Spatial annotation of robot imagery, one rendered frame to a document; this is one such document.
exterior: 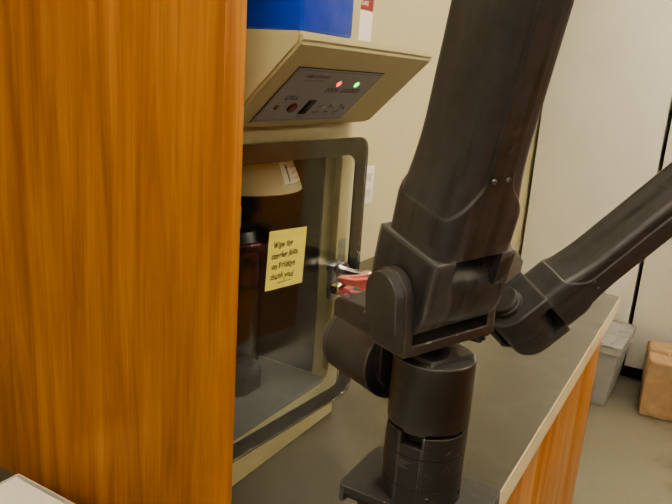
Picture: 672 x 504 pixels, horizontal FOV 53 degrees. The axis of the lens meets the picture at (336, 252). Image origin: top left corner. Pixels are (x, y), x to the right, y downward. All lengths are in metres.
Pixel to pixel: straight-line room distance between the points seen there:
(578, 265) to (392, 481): 0.38
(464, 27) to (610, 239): 0.45
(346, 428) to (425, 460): 0.62
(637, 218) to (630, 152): 2.90
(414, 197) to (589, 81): 3.33
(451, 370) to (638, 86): 3.29
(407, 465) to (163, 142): 0.37
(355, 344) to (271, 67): 0.30
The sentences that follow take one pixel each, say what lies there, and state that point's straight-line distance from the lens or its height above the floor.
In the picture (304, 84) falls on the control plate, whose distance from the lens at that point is 0.74.
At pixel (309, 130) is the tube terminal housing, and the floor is 1.40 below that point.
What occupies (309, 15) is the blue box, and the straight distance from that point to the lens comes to 0.68.
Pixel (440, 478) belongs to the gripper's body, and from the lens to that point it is 0.48.
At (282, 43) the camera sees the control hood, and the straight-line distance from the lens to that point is 0.67.
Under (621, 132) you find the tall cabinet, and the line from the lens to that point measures 3.69.
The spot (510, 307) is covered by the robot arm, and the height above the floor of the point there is 1.24.
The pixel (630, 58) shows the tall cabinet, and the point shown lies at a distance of 3.70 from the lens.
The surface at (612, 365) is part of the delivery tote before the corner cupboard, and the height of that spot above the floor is 0.23.
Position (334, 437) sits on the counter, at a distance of 1.06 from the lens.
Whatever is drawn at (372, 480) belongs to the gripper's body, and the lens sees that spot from 0.52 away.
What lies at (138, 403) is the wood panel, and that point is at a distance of 0.77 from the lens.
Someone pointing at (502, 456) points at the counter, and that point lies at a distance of 1.07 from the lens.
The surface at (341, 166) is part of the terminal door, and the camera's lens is 0.92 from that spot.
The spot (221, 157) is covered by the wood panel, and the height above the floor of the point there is 1.39.
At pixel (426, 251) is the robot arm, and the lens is 0.40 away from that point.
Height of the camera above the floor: 1.47
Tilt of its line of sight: 15 degrees down
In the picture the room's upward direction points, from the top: 4 degrees clockwise
